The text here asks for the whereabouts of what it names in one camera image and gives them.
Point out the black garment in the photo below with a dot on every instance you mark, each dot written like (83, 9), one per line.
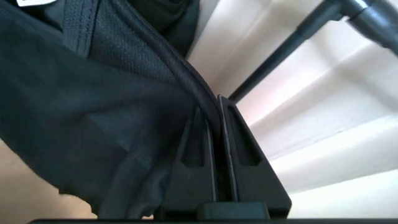
(77, 109)

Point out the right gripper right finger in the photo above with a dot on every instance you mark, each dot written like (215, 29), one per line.
(261, 186)

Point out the beige curtain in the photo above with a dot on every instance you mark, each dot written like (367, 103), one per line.
(326, 140)

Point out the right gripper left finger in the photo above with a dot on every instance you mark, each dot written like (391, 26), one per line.
(186, 186)

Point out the black clothes rack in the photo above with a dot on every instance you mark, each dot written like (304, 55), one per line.
(280, 53)

